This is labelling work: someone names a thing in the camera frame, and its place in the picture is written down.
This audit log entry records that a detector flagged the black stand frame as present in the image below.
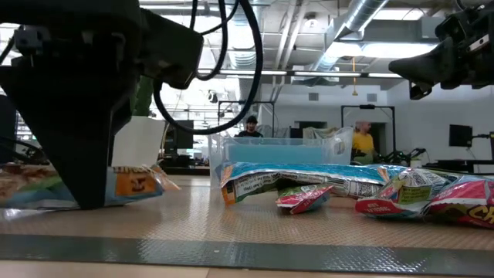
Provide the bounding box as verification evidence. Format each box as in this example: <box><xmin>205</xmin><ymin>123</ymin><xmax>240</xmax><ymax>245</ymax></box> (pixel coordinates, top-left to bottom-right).
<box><xmin>217</xmin><ymin>100</ymin><xmax>276</xmax><ymax>138</ymax></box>
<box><xmin>340</xmin><ymin>103</ymin><xmax>397</xmax><ymax>156</ymax></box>

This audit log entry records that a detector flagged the person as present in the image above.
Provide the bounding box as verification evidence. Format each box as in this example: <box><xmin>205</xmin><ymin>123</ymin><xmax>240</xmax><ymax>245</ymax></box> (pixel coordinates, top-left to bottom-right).
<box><xmin>233</xmin><ymin>114</ymin><xmax>266</xmax><ymax>139</ymax></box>
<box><xmin>351</xmin><ymin>120</ymin><xmax>377</xmax><ymax>165</ymax></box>

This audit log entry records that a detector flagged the black desk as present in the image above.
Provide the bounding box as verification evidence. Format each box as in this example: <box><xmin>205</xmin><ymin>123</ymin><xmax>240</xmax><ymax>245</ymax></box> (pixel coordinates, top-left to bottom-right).
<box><xmin>422</xmin><ymin>158</ymin><xmax>494</xmax><ymax>175</ymax></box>

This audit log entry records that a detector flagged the blue and red granola bar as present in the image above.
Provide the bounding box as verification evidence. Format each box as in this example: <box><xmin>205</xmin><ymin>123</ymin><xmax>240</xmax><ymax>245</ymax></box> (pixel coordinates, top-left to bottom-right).
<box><xmin>422</xmin><ymin>175</ymin><xmax>494</xmax><ymax>230</ymax></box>

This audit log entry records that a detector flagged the thin black cable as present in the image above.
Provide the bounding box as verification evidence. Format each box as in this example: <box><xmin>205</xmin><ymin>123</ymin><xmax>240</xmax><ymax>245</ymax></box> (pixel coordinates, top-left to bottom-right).
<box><xmin>188</xmin><ymin>0</ymin><xmax>241</xmax><ymax>83</ymax></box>

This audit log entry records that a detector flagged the silver ventilation duct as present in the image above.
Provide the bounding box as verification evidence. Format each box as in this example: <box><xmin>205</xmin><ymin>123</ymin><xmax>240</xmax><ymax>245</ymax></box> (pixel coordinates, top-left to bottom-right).
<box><xmin>308</xmin><ymin>0</ymin><xmax>389</xmax><ymax>73</ymax></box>

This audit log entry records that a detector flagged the black monitor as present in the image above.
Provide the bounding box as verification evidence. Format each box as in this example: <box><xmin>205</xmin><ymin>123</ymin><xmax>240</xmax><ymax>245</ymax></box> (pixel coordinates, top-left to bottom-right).
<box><xmin>165</xmin><ymin>119</ymin><xmax>195</xmax><ymax>151</ymax></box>
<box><xmin>448</xmin><ymin>124</ymin><xmax>474</xmax><ymax>148</ymax></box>

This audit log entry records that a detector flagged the green cactus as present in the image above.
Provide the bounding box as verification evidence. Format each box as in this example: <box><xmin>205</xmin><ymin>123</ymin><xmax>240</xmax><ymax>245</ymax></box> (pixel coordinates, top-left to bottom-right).
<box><xmin>130</xmin><ymin>75</ymin><xmax>155</xmax><ymax>117</ymax></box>

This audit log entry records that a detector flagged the orange blue snack bag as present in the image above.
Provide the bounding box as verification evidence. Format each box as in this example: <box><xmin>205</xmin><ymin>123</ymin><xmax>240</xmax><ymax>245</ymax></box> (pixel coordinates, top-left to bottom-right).
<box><xmin>0</xmin><ymin>163</ymin><xmax>181</xmax><ymax>212</ymax></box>

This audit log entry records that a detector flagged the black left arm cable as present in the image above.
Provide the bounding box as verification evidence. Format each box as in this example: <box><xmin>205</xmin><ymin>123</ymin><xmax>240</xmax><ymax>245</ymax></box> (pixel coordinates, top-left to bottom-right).
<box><xmin>153</xmin><ymin>0</ymin><xmax>265</xmax><ymax>137</ymax></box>

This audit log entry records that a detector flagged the white hexagonal plant pot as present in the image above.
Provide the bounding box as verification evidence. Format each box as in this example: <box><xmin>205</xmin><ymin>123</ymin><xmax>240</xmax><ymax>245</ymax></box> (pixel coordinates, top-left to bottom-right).
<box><xmin>110</xmin><ymin>115</ymin><xmax>167</xmax><ymax>169</ymax></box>

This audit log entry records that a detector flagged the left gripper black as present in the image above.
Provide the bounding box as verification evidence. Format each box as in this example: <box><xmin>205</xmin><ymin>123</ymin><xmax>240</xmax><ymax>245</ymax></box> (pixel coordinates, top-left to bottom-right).
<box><xmin>0</xmin><ymin>0</ymin><xmax>205</xmax><ymax>211</ymax></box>

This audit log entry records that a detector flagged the small red granola bar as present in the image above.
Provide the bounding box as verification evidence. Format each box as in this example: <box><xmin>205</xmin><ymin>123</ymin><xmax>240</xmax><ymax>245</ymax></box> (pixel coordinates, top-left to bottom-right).
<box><xmin>275</xmin><ymin>183</ymin><xmax>335</xmax><ymax>215</ymax></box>

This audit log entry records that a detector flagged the black-edged silicone baking mat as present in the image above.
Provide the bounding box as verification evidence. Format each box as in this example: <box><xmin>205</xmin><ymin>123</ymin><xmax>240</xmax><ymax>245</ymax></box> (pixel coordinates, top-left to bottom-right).
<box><xmin>0</xmin><ymin>173</ymin><xmax>494</xmax><ymax>277</ymax></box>

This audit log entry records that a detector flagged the long ceiling light strip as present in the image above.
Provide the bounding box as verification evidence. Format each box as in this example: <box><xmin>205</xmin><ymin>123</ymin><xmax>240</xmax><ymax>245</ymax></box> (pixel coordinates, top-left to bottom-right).
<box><xmin>196</xmin><ymin>69</ymin><xmax>404</xmax><ymax>80</ymax></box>

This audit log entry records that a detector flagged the yellow hanging pendant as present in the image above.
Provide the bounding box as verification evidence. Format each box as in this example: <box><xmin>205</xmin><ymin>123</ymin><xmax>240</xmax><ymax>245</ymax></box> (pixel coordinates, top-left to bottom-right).
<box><xmin>350</xmin><ymin>56</ymin><xmax>359</xmax><ymax>97</ymax></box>

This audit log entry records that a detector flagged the black panel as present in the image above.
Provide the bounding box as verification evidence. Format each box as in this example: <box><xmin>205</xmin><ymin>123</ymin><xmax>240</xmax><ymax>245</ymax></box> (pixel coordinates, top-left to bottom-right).
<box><xmin>0</xmin><ymin>94</ymin><xmax>19</xmax><ymax>164</ymax></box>

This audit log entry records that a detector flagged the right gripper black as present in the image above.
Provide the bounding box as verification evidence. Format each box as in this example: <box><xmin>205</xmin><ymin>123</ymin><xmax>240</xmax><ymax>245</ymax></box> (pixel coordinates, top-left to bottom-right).
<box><xmin>388</xmin><ymin>0</ymin><xmax>494</xmax><ymax>101</ymax></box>

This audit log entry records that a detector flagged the clear plastic bin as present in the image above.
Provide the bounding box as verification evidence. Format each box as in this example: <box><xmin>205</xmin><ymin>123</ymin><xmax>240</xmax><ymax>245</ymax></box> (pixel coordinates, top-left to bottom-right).
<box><xmin>208</xmin><ymin>126</ymin><xmax>354</xmax><ymax>188</ymax></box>

